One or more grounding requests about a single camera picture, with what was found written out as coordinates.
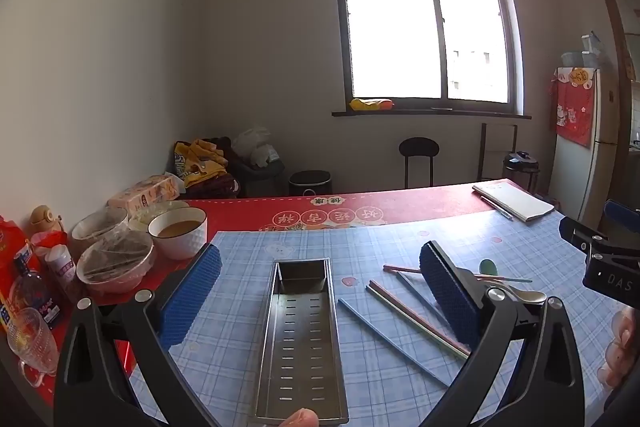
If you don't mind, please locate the red plastic bag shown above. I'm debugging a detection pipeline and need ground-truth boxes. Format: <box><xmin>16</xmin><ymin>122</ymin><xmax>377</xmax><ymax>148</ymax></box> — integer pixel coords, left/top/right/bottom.
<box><xmin>32</xmin><ymin>231</ymin><xmax>68</xmax><ymax>263</ymax></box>

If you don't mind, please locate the stainless steel utensil tray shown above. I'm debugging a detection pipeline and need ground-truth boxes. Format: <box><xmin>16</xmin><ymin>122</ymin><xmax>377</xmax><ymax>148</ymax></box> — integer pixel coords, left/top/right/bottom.
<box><xmin>248</xmin><ymin>258</ymin><xmax>350</xmax><ymax>425</ymax></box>

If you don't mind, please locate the white fridge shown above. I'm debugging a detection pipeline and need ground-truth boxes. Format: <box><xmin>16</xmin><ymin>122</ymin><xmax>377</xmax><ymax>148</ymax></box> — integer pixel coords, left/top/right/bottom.
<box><xmin>547</xmin><ymin>67</ymin><xmax>632</xmax><ymax>228</ymax></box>

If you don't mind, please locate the person's right hand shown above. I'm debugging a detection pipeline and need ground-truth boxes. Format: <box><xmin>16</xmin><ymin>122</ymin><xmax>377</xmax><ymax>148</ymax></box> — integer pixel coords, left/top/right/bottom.
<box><xmin>597</xmin><ymin>307</ymin><xmax>640</xmax><ymax>390</ymax></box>

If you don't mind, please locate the pink chopstick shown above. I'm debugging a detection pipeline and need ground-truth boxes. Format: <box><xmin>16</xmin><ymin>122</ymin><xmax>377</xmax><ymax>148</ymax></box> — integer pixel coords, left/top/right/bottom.
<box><xmin>371</xmin><ymin>280</ymin><xmax>472</xmax><ymax>354</ymax></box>
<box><xmin>383</xmin><ymin>264</ymin><xmax>506</xmax><ymax>280</ymax></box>

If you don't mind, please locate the dark-framed window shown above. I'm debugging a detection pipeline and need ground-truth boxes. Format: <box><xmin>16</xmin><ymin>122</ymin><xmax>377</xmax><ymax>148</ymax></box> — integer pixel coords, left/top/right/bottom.
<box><xmin>330</xmin><ymin>0</ymin><xmax>532</xmax><ymax>118</ymax></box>

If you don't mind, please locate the grey pen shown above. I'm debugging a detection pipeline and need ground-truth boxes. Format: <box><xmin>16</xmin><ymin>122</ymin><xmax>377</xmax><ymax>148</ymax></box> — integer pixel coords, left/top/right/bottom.
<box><xmin>482</xmin><ymin>194</ymin><xmax>515</xmax><ymax>220</ymax></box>

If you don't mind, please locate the metal frame rack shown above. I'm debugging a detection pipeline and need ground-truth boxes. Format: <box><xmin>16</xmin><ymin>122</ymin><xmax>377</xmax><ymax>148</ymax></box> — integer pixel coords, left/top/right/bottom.
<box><xmin>480</xmin><ymin>123</ymin><xmax>519</xmax><ymax>182</ymax></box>

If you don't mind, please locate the black bin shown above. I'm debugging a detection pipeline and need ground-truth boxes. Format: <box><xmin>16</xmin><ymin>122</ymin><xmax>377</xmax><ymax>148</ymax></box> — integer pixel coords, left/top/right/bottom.
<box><xmin>288</xmin><ymin>171</ymin><xmax>335</xmax><ymax>198</ymax></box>

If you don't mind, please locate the white notebook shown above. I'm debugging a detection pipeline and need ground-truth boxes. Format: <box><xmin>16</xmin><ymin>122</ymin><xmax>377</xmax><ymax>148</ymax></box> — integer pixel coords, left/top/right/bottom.
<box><xmin>472</xmin><ymin>179</ymin><xmax>556</xmax><ymax>224</ymax></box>

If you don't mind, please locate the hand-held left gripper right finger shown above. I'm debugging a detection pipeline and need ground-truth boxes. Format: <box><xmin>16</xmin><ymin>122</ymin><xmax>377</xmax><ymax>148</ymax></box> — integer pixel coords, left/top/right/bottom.
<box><xmin>419</xmin><ymin>241</ymin><xmax>583</xmax><ymax>427</ymax></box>

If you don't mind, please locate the blue checked table mat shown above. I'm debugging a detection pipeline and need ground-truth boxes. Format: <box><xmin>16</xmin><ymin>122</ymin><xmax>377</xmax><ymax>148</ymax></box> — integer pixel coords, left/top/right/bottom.
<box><xmin>127</xmin><ymin>207</ymin><xmax>640</xmax><ymax>427</ymax></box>

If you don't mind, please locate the red printed tablecloth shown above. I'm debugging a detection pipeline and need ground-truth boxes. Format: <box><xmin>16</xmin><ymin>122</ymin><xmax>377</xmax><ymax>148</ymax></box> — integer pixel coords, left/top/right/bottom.
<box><xmin>0</xmin><ymin>183</ymin><xmax>501</xmax><ymax>408</ymax></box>

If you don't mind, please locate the beige spoon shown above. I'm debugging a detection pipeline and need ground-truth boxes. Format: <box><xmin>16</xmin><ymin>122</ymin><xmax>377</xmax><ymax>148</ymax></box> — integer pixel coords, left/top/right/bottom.
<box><xmin>495</xmin><ymin>283</ymin><xmax>548</xmax><ymax>306</ymax></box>

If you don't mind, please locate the person's left hand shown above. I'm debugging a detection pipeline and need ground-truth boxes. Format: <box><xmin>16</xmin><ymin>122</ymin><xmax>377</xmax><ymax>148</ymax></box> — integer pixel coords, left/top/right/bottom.
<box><xmin>282</xmin><ymin>408</ymin><xmax>319</xmax><ymax>427</ymax></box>

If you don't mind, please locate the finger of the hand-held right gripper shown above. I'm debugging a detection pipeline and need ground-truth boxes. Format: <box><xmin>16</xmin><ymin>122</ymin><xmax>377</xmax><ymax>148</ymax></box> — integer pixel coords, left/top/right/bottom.
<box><xmin>602</xmin><ymin>199</ymin><xmax>640</xmax><ymax>233</ymax></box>
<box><xmin>559</xmin><ymin>217</ymin><xmax>608</xmax><ymax>254</ymax></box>

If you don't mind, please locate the wooden door frame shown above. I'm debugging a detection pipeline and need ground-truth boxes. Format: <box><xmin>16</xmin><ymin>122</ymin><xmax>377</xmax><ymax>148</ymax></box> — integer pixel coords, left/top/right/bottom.
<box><xmin>597</xmin><ymin>0</ymin><xmax>640</xmax><ymax>228</ymax></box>

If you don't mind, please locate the black pressure cooker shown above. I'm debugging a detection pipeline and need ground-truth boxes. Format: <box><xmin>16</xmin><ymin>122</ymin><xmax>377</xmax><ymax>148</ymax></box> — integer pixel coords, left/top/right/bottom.
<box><xmin>502</xmin><ymin>150</ymin><xmax>541</xmax><ymax>192</ymax></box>

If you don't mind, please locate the clear glass mug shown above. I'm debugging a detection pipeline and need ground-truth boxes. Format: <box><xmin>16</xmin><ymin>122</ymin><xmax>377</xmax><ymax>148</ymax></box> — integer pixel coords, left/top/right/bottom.
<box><xmin>6</xmin><ymin>307</ymin><xmax>61</xmax><ymax>388</ymax></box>

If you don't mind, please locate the red printed cloth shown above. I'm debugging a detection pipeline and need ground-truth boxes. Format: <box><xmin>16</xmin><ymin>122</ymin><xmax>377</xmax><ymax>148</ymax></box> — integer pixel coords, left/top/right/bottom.
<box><xmin>550</xmin><ymin>68</ymin><xmax>598</xmax><ymax>148</ymax></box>

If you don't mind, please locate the white dimpled bowl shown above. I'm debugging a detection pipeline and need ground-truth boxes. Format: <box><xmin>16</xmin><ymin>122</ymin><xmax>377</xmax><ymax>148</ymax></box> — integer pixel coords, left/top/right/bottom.
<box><xmin>147</xmin><ymin>207</ymin><xmax>208</xmax><ymax>260</ymax></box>

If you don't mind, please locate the yellow toy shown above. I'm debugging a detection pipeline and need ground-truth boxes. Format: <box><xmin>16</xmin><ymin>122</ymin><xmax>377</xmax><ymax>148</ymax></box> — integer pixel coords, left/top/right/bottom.
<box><xmin>348</xmin><ymin>97</ymin><xmax>396</xmax><ymax>112</ymax></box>

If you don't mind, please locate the green chopstick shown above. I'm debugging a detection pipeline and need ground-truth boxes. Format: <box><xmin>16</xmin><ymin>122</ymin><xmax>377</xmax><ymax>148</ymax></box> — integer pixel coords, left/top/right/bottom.
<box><xmin>366</xmin><ymin>285</ymin><xmax>470</xmax><ymax>360</ymax></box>
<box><xmin>470</xmin><ymin>274</ymin><xmax>534</xmax><ymax>283</ymax></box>

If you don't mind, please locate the black stool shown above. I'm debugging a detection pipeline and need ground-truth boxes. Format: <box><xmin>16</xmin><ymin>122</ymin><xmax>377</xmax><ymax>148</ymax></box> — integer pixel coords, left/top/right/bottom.
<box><xmin>398</xmin><ymin>137</ymin><xmax>441</xmax><ymax>189</ymax></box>

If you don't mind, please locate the pile of clothes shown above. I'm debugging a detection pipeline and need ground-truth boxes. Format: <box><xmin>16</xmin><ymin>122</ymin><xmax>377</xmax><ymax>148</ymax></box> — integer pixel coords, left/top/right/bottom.
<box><xmin>172</xmin><ymin>137</ymin><xmax>241</xmax><ymax>200</ymax></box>

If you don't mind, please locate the small white cup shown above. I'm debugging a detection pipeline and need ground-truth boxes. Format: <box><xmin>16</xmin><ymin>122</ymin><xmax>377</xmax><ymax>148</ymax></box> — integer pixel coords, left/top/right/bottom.
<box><xmin>44</xmin><ymin>244</ymin><xmax>76</xmax><ymax>290</ymax></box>

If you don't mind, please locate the dark glass bottle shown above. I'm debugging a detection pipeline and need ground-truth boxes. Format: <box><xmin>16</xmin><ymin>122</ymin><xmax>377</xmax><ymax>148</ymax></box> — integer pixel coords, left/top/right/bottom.
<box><xmin>10</xmin><ymin>252</ymin><xmax>61</xmax><ymax>333</ymax></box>

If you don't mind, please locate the tissue box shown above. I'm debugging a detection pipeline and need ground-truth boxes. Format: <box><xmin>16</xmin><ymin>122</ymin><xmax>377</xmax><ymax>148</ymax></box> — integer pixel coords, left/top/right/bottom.
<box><xmin>107</xmin><ymin>174</ymin><xmax>180</xmax><ymax>218</ymax></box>

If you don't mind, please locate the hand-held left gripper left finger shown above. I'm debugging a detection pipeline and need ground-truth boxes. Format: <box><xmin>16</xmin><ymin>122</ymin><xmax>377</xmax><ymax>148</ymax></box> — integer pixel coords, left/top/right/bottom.
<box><xmin>52</xmin><ymin>243</ymin><xmax>223</xmax><ymax>427</ymax></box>

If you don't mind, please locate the white plastic bag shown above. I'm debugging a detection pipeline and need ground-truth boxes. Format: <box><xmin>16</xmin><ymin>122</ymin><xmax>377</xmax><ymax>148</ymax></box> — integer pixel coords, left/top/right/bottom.
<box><xmin>231</xmin><ymin>126</ymin><xmax>278</xmax><ymax>170</ymax></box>

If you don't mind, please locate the blue chopstick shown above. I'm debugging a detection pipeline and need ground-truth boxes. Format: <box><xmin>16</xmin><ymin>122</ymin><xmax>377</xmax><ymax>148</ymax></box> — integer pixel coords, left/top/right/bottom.
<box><xmin>396</xmin><ymin>271</ymin><xmax>443</xmax><ymax>320</ymax></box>
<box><xmin>338</xmin><ymin>298</ymin><xmax>449</xmax><ymax>388</ymax></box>

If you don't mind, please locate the red snack bag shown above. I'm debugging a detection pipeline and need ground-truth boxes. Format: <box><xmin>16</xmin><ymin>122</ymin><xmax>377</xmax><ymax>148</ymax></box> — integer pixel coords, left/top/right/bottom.
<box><xmin>0</xmin><ymin>214</ymin><xmax>36</xmax><ymax>333</ymax></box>

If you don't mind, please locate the dark bin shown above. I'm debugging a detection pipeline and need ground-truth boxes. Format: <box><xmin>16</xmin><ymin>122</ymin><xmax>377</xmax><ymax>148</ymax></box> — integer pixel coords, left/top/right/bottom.
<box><xmin>235</xmin><ymin>157</ymin><xmax>286</xmax><ymax>198</ymax></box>

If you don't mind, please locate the film-covered bowl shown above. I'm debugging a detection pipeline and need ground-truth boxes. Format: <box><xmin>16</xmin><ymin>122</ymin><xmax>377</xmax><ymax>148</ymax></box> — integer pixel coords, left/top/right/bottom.
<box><xmin>75</xmin><ymin>231</ymin><xmax>155</xmax><ymax>293</ymax></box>
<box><xmin>70</xmin><ymin>207</ymin><xmax>130</xmax><ymax>253</ymax></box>

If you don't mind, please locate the beige kids bottle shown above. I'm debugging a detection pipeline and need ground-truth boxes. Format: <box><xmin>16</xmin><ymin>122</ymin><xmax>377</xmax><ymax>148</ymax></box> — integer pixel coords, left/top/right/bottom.
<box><xmin>27</xmin><ymin>205</ymin><xmax>63</xmax><ymax>240</ymax></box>

